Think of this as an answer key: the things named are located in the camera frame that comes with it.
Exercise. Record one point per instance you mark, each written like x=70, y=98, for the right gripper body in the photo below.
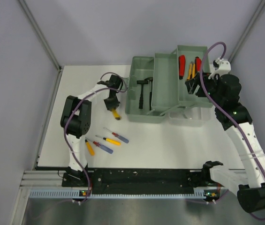
x=212, y=83

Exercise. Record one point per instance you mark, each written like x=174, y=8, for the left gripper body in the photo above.
x=111, y=102

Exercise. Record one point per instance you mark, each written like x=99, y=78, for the orange utility knife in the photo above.
x=191, y=71

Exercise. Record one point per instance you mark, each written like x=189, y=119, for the black rubber mallet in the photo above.
x=141, y=99

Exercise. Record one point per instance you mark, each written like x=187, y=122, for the red black pliers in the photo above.
x=182, y=63

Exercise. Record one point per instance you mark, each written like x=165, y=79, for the yellow utility knife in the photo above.
x=115, y=114

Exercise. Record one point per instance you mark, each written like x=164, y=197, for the green plastic toolbox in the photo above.
x=169, y=95

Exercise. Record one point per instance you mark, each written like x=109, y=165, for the yellow black screwdriver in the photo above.
x=114, y=142

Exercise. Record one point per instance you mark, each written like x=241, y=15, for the yellow handle screwdriver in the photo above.
x=89, y=148

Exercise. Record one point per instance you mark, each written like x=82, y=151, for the steel claw hammer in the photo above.
x=150, y=80

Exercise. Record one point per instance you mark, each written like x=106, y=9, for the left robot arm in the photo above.
x=77, y=112

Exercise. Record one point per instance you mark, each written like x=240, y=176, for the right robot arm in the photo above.
x=237, y=123

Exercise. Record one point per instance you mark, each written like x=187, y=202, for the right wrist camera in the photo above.
x=221, y=66

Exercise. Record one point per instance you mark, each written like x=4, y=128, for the right aluminium frame post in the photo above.
x=235, y=48

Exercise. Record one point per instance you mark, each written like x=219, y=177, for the aluminium frame post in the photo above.
x=235, y=48
x=39, y=34

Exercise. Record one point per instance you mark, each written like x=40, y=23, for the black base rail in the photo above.
x=132, y=181

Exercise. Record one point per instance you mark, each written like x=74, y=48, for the left aluminium frame post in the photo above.
x=39, y=34

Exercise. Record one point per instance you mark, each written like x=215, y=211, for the grey cable duct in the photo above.
x=79, y=194

